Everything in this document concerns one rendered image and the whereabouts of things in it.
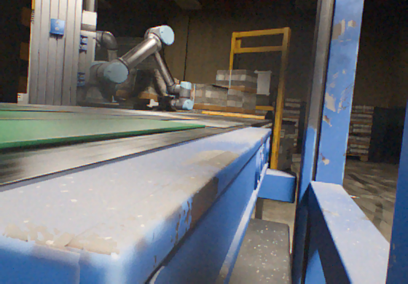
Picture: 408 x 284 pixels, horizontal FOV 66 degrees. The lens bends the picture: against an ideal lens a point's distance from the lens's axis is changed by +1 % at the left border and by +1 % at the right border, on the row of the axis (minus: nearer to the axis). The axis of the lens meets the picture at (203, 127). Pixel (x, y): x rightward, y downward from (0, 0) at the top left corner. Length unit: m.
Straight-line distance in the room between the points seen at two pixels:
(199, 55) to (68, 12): 7.88
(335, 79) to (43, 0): 1.79
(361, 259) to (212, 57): 9.45
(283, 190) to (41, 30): 1.74
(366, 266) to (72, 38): 1.96
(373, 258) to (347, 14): 0.48
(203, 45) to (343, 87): 9.23
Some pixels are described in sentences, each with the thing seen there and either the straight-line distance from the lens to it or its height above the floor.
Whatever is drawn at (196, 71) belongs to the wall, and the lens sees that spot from 9.76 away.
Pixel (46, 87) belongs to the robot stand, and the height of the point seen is 0.88.
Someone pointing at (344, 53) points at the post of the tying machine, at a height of 0.96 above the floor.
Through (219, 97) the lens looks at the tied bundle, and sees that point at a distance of 2.93.
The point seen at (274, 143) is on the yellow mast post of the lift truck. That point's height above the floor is 0.52.
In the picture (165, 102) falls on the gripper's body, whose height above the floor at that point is 0.86.
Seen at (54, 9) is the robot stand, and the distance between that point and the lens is 2.14.
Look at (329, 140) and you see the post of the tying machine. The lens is 0.67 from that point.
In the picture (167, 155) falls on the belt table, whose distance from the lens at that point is 0.19.
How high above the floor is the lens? 0.82
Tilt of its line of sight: 3 degrees down
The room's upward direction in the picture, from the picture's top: 5 degrees clockwise
